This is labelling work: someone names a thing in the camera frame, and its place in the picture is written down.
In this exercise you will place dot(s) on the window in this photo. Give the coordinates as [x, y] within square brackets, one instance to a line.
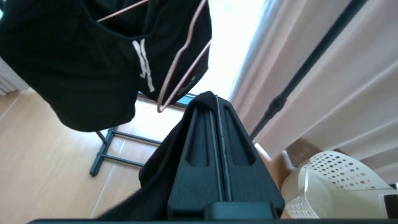
[233, 37]

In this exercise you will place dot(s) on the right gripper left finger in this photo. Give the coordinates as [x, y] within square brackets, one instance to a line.
[192, 180]

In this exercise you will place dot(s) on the black garment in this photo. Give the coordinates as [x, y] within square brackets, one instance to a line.
[161, 174]

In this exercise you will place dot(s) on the beige curtain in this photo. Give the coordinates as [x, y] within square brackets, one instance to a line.
[342, 77]
[9, 81]

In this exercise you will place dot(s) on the black shorts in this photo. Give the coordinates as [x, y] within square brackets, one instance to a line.
[77, 68]

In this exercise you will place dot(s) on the white laundry basket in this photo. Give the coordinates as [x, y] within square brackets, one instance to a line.
[326, 189]

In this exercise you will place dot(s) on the black clothes rack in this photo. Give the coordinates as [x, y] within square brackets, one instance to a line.
[308, 63]

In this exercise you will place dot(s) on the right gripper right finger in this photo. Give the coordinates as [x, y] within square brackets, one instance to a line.
[255, 183]

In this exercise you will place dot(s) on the pink clothes hanger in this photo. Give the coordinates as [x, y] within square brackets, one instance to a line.
[121, 11]
[177, 59]

